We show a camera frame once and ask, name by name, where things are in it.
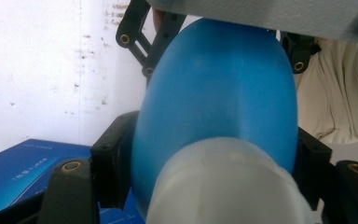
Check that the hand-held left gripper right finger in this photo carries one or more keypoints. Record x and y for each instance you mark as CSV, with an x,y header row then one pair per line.
x,y
312,165

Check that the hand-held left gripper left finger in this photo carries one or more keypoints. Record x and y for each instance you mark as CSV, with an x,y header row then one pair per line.
x,y
113,161

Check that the blue bottle with white cap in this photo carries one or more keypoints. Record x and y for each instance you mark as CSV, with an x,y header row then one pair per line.
x,y
217,102

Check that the beige cloth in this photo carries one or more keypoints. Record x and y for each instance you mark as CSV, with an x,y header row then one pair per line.
x,y
332,96

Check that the blue cardboard box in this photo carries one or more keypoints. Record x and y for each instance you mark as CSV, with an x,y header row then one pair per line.
x,y
15,174

